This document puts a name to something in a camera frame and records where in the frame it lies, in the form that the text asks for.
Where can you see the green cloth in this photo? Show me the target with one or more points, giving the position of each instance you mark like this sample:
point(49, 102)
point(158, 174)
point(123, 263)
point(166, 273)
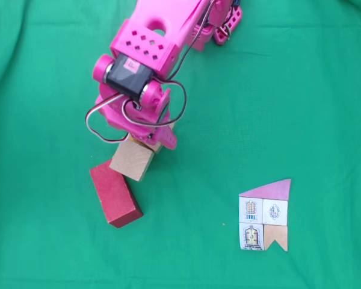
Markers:
point(48, 241)

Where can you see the red wooden wedge block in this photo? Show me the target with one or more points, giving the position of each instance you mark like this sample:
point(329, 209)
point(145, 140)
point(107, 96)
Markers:
point(114, 192)

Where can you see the blue controller board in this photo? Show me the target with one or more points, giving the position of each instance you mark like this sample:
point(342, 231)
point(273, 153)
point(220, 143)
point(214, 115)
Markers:
point(237, 2)

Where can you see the wooden cube with oval window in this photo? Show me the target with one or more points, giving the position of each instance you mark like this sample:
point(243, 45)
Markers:
point(132, 162)

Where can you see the paper house picture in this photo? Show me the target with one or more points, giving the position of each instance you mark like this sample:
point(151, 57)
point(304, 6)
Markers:
point(251, 210)

